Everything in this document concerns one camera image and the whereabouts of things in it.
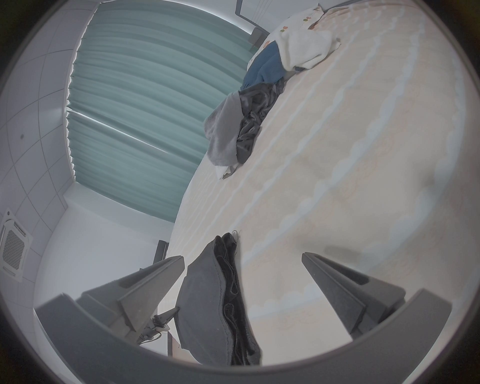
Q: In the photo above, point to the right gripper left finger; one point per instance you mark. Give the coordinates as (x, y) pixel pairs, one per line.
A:
(146, 296)

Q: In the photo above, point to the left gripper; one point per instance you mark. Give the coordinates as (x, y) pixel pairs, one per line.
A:
(155, 325)

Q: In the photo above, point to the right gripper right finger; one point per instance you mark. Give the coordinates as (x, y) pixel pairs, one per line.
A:
(345, 300)

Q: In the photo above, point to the black T-shirt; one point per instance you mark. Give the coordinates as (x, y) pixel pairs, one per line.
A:
(210, 307)

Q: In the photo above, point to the bed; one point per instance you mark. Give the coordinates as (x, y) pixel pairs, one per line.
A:
(356, 150)

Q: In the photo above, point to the pile of clothes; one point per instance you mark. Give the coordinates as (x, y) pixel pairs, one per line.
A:
(258, 86)

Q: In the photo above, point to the black chest of drawers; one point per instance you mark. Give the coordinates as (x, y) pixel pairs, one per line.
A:
(161, 252)

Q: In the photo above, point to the blue-green curtain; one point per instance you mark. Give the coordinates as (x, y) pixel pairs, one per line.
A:
(157, 75)
(131, 165)

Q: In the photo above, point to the white ceiling air vent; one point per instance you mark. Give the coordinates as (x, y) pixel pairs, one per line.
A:
(13, 245)

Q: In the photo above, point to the grey bedside table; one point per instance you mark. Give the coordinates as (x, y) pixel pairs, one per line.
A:
(258, 37)

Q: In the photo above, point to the white printed pillow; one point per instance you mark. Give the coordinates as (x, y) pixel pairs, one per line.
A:
(296, 24)

